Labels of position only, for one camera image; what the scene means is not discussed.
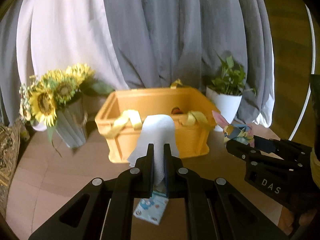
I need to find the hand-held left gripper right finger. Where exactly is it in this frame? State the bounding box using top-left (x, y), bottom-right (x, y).
top-left (164, 143), bottom-right (288, 240)

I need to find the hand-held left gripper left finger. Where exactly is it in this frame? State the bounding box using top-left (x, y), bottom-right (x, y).
top-left (27, 143), bottom-right (154, 240)

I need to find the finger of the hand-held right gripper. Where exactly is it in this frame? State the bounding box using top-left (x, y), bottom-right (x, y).
top-left (226, 139), bottom-right (303, 173)
top-left (254, 136), bottom-right (313, 161)

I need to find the floral knotted cloth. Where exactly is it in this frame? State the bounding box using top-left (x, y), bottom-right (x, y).
top-left (212, 110), bottom-right (256, 147)

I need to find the orange plastic crate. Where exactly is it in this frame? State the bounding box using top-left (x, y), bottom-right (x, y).
top-left (95, 86), bottom-right (222, 164)

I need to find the white tissue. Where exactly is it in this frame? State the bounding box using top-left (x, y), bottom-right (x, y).
top-left (127, 114), bottom-right (179, 186)

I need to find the white sheer curtain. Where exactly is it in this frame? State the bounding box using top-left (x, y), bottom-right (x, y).
top-left (255, 30), bottom-right (273, 128)

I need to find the blue printed tissue packet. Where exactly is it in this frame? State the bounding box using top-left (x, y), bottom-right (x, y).
top-left (133, 191), bottom-right (169, 226)

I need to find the white plant pot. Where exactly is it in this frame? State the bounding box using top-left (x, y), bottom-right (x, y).
top-left (205, 86), bottom-right (243, 132)

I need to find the green potted plant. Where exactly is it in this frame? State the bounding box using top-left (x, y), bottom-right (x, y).
top-left (207, 52), bottom-right (257, 97)

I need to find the grey ribbed vase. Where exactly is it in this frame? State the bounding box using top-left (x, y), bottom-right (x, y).
top-left (54, 97), bottom-right (88, 148)

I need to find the sunflower bouquet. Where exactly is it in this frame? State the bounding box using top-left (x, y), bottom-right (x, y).
top-left (19, 63), bottom-right (116, 158)

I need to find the wide grey curtain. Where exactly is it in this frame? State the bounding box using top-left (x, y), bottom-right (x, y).
top-left (101, 0), bottom-right (274, 128)

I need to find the brown patterned cushion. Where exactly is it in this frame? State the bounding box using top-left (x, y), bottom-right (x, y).
top-left (0, 119), bottom-right (23, 217)

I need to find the pale pink curtain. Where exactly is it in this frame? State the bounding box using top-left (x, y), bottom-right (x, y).
top-left (15, 0), bottom-right (133, 132)

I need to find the narrow grey curtain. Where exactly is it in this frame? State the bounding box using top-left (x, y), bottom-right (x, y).
top-left (0, 5), bottom-right (35, 127)

